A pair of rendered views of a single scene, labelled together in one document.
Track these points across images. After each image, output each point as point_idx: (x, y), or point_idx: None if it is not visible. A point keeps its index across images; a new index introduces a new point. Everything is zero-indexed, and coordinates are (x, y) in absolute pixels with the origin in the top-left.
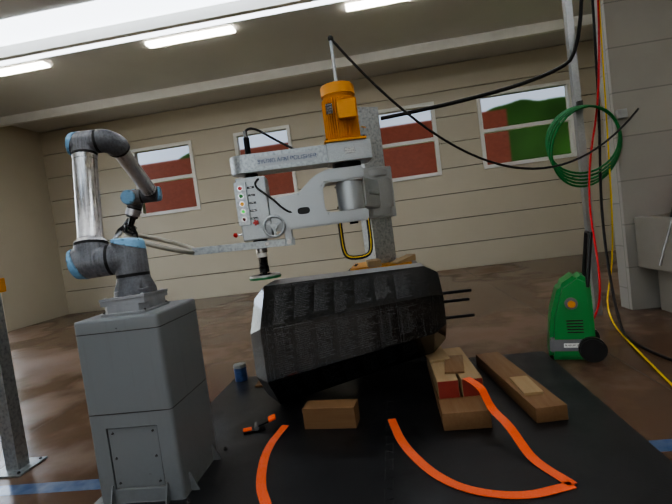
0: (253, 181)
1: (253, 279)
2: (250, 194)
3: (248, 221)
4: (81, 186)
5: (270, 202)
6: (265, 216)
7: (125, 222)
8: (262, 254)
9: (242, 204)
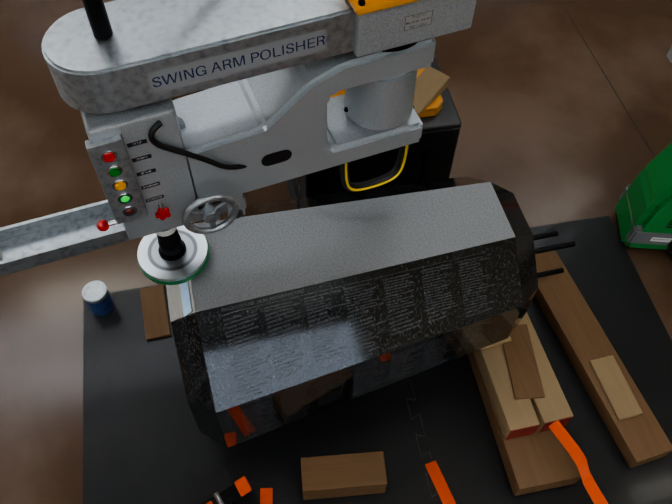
0: (144, 128)
1: (157, 281)
2: (138, 157)
3: (141, 212)
4: None
5: (192, 159)
6: (182, 189)
7: None
8: (168, 231)
9: (122, 188)
